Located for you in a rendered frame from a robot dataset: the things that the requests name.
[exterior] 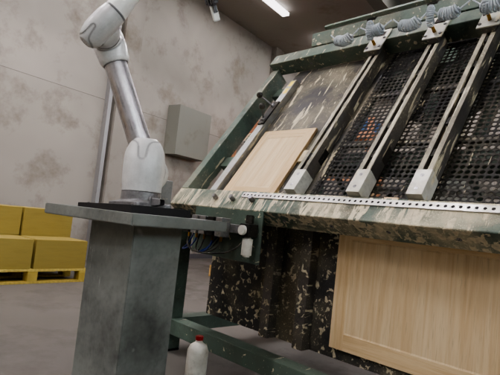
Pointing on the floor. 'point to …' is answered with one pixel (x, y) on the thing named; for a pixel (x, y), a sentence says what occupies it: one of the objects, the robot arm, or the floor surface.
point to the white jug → (196, 357)
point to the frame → (269, 303)
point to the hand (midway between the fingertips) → (214, 13)
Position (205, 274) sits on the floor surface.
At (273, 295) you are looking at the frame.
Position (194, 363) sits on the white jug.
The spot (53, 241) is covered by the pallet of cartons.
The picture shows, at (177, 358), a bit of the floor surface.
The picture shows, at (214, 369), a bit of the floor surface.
